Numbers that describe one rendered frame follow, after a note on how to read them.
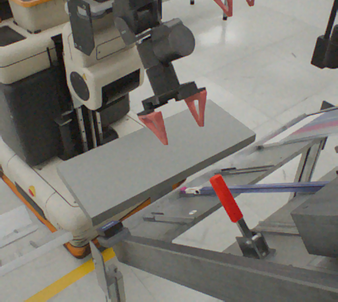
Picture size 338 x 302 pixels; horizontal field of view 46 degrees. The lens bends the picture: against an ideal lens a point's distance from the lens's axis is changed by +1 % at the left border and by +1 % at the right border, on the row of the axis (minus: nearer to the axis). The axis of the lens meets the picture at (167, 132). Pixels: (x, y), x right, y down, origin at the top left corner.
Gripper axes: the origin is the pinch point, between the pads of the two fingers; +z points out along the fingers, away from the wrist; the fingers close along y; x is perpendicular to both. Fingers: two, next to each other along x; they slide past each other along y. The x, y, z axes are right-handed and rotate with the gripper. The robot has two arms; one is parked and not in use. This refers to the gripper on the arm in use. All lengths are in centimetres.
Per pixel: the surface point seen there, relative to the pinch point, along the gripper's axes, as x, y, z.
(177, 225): -6.0, -11.8, 14.1
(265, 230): -29.9, -11.6, 10.6
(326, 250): -44.2, -16.6, 6.9
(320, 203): -43.5, -14.7, 3.0
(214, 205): -8.1, -4.2, 13.7
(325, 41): -32.7, 7.2, -9.5
